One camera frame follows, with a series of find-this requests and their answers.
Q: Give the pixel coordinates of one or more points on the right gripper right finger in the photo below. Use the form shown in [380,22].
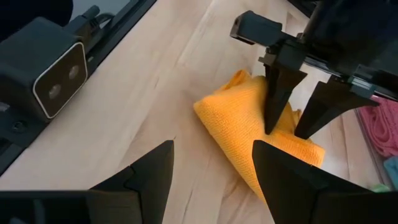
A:
[286,183]

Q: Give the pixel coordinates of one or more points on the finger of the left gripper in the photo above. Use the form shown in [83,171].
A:
[329,105]
[278,93]

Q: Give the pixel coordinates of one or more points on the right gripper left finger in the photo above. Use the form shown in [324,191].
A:
[149,177]

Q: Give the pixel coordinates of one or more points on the orange microfiber towel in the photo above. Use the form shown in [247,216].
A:
[236,124]

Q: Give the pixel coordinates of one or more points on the clear plastic bin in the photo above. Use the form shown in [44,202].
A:
[368,146]

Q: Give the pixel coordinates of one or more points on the blue microfiber towel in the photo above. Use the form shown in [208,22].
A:
[392,171]

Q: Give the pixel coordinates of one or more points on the green microfiber towel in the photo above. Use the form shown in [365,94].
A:
[380,188]

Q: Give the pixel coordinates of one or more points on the black dual-lens camera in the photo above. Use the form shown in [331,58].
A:
[40,68]

